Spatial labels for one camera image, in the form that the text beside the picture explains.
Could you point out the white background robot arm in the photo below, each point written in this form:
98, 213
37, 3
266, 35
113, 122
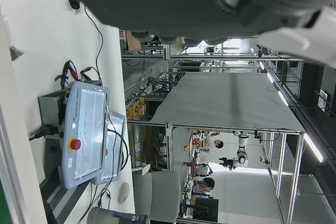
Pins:
242, 153

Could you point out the grey teach pendant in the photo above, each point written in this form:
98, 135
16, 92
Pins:
113, 155
86, 129

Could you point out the grey canopy sheet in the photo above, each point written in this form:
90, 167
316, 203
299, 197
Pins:
223, 103

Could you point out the black background monitor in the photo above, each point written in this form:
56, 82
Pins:
206, 209

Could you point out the grey office chair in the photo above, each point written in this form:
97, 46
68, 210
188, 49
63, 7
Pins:
162, 195

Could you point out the ribbed grey metal box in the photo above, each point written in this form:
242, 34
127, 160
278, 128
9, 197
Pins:
60, 197

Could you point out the small black plug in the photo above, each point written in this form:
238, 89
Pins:
74, 1

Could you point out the seated person with dark hair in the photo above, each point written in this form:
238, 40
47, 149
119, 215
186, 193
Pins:
207, 183

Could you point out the dark grey metal box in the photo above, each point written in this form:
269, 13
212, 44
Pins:
48, 108

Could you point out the white computer mouse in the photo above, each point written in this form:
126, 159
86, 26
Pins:
123, 192

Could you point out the aluminium cell frame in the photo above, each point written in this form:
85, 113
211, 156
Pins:
170, 150

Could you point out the red black clip leads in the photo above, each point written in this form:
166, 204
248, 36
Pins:
74, 73

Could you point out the small dark clip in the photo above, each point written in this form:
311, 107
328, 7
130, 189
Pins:
15, 52

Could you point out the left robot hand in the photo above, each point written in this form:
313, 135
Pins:
183, 3

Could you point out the person in light shirt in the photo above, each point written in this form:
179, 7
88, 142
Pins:
210, 142

